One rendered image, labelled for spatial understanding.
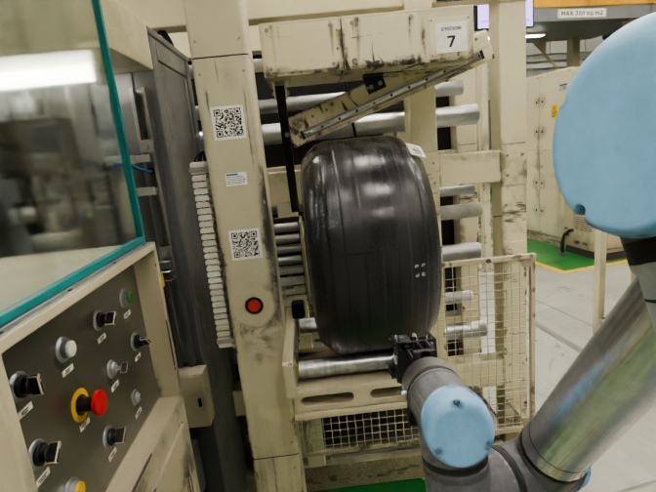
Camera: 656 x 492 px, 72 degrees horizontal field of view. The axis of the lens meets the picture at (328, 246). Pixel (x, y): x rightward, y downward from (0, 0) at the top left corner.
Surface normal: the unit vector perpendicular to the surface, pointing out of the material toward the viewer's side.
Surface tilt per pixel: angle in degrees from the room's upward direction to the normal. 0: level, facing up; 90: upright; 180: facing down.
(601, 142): 84
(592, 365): 85
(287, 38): 90
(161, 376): 90
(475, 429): 78
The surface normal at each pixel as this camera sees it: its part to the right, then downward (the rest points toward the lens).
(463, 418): 0.03, 0.00
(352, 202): 0.00, -0.33
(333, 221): -0.26, -0.16
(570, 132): -0.96, 0.04
